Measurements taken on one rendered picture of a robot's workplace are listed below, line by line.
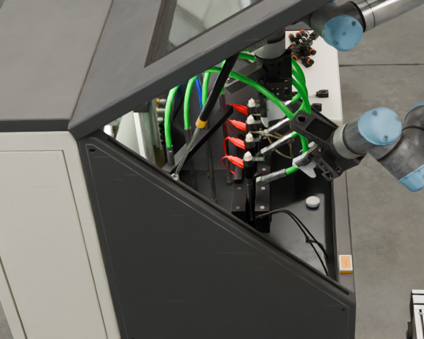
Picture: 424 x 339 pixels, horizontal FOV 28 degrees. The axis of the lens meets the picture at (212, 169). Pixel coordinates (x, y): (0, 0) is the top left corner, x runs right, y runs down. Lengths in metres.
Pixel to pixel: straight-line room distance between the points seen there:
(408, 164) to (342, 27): 0.32
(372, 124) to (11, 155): 0.74
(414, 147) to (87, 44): 0.76
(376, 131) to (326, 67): 1.10
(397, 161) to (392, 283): 1.69
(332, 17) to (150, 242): 0.63
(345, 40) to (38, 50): 0.68
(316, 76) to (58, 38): 1.01
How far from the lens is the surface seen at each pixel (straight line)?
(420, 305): 3.02
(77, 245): 1.93
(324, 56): 2.80
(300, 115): 1.85
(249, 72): 1.98
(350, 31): 1.81
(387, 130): 1.68
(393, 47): 4.78
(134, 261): 1.93
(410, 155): 1.72
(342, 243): 2.15
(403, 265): 3.44
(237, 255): 1.89
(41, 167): 1.79
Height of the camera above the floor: 2.44
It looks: 39 degrees down
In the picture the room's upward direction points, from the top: 6 degrees counter-clockwise
